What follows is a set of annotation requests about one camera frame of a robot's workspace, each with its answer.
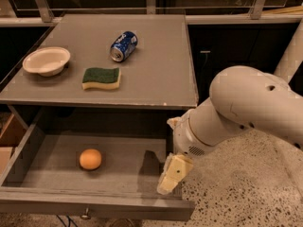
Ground grey open drawer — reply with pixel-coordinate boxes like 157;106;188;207
0;107;194;221

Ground metal drawer knob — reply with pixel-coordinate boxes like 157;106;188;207
80;208;91;220

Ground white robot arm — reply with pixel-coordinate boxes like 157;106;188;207
157;22;303;195

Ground green yellow sponge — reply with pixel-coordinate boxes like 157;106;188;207
82;67;121;90

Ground orange fruit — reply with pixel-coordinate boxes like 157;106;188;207
80;148;102;170

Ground blue soda can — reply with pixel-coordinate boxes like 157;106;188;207
110;31;138;62

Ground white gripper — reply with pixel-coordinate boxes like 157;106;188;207
156;109;219;196

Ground wooden box at left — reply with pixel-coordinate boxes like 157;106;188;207
0;114;26;175

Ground white bowl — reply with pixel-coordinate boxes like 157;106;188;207
22;47;70;77

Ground blue cable under drawer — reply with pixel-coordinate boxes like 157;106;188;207
56;215;79;227

